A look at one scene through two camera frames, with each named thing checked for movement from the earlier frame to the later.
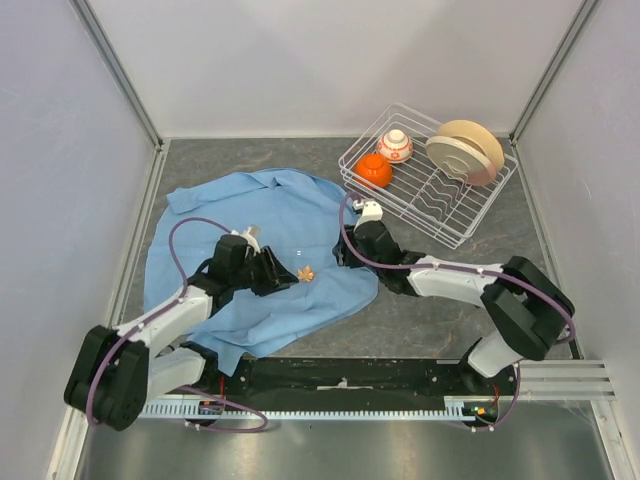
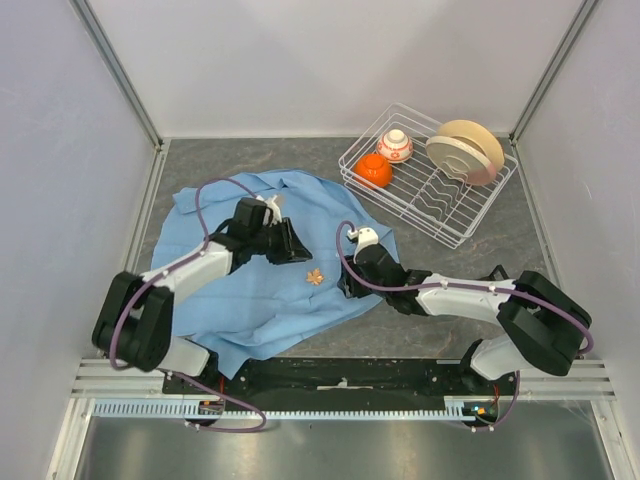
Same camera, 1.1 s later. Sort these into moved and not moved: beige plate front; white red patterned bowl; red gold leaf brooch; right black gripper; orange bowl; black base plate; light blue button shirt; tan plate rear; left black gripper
Moved: right black gripper; left black gripper; red gold leaf brooch
Not moved: black base plate; beige plate front; white red patterned bowl; orange bowl; light blue button shirt; tan plate rear
